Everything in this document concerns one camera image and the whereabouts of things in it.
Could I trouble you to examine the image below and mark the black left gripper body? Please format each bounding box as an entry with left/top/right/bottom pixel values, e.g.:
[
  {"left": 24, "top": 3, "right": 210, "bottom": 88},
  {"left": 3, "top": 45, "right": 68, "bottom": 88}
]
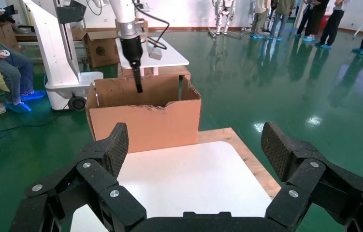
[{"left": 119, "top": 35, "right": 144, "bottom": 70}]

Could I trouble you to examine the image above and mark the standing person in black skirt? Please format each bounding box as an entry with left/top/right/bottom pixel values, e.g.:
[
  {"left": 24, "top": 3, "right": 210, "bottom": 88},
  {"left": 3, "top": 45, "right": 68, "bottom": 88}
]
[{"left": 295, "top": 0, "right": 329, "bottom": 43}]

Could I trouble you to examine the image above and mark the long black camera cable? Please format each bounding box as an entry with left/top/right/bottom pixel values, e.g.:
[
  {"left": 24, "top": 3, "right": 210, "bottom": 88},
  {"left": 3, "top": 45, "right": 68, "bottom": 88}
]
[{"left": 131, "top": 0, "right": 171, "bottom": 50}]

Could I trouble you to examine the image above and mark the large open cardboard box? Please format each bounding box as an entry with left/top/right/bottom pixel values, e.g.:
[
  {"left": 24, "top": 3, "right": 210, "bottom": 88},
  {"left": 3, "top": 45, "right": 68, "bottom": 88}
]
[{"left": 85, "top": 74, "right": 202, "bottom": 154}]

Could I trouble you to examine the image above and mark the white robot torso with base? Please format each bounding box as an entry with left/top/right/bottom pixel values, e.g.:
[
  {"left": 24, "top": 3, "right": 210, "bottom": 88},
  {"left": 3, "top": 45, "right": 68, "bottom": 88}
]
[{"left": 22, "top": 0, "right": 104, "bottom": 112}]

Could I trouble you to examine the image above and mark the white side table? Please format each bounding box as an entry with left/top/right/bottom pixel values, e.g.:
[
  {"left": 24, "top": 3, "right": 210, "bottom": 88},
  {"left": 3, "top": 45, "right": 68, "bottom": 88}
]
[{"left": 116, "top": 38, "right": 190, "bottom": 76}]

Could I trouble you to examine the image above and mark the standing person in black trousers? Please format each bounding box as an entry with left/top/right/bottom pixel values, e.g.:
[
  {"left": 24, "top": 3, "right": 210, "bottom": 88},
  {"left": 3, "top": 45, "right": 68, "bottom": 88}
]
[{"left": 316, "top": 0, "right": 353, "bottom": 50}]

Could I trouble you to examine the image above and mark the red box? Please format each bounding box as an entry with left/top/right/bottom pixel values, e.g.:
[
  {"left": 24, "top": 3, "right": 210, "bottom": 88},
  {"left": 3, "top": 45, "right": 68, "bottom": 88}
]
[{"left": 320, "top": 14, "right": 333, "bottom": 31}]

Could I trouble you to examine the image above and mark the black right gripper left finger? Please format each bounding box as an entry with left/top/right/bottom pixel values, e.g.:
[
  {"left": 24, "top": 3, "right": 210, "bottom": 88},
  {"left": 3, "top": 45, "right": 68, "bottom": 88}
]
[{"left": 8, "top": 122, "right": 147, "bottom": 232}]

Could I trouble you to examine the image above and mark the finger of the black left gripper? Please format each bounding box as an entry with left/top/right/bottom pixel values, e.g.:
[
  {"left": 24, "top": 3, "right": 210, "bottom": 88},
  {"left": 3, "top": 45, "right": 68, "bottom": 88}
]
[{"left": 132, "top": 65, "right": 144, "bottom": 94}]

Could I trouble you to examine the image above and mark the cardboard box with round print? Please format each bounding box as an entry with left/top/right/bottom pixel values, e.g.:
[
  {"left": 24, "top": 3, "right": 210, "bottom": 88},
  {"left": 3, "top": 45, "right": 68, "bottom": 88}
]
[{"left": 83, "top": 29, "right": 120, "bottom": 69}]

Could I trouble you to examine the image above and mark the black floor cable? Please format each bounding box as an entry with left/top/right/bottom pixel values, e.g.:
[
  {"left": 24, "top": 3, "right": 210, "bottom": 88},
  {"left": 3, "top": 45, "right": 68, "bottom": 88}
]
[{"left": 0, "top": 104, "right": 70, "bottom": 135}]

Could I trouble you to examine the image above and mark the white humanoid robot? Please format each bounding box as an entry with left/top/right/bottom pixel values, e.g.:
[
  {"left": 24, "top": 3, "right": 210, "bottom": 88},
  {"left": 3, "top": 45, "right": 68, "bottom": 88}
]
[{"left": 208, "top": 0, "right": 243, "bottom": 37}]

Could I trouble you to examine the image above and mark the standing person in beige trousers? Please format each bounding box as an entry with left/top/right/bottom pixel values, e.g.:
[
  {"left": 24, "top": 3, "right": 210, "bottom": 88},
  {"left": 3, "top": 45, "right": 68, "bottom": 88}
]
[{"left": 250, "top": 0, "right": 272, "bottom": 40}]

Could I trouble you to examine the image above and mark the standing person in olive jacket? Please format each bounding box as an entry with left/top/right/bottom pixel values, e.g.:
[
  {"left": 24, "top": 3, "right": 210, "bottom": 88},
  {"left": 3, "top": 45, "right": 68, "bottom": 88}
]
[{"left": 269, "top": 0, "right": 297, "bottom": 41}]

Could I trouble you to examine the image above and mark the plain brown cardboard box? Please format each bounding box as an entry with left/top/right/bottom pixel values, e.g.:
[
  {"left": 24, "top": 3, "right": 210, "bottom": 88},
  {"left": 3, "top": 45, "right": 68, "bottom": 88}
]
[{"left": 0, "top": 19, "right": 18, "bottom": 52}]

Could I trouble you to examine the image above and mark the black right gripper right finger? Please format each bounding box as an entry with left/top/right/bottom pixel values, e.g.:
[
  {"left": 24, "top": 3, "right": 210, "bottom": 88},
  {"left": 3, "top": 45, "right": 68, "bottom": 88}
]
[{"left": 261, "top": 121, "right": 363, "bottom": 232}]

